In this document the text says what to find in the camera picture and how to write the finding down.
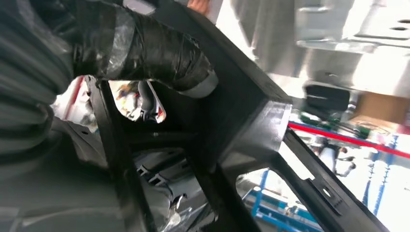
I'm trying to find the black bag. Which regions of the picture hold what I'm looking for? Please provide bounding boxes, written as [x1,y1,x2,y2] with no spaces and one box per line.
[303,84,351,112]

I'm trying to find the red barrier belt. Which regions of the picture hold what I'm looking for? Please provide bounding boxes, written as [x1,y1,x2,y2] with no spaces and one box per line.
[288,122,410,160]

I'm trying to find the large cardboard box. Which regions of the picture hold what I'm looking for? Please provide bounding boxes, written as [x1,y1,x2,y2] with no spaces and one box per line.
[351,92,410,131]

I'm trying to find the blue steel shelf rack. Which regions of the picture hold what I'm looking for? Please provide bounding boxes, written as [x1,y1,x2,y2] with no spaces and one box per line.
[250,169,322,232]
[362,134,399,216]

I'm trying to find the person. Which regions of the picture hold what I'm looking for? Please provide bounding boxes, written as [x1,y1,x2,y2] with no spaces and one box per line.
[187,0,211,15]

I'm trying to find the stainless steel workbench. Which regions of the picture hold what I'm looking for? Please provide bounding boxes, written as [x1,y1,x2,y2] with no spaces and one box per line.
[215,0,410,100]

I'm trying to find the stamped grey metal panel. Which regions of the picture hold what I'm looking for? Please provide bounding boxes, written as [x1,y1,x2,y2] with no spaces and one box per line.
[294,0,410,98]

